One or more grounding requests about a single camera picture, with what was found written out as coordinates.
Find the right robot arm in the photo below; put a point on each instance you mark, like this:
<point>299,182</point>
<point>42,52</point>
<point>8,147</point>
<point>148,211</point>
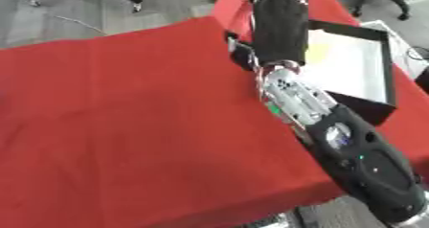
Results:
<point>346,136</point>

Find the black box with white inside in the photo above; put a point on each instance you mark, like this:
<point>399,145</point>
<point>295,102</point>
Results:
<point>357,62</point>

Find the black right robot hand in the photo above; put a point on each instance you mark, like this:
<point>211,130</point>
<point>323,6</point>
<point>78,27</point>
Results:
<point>279,24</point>

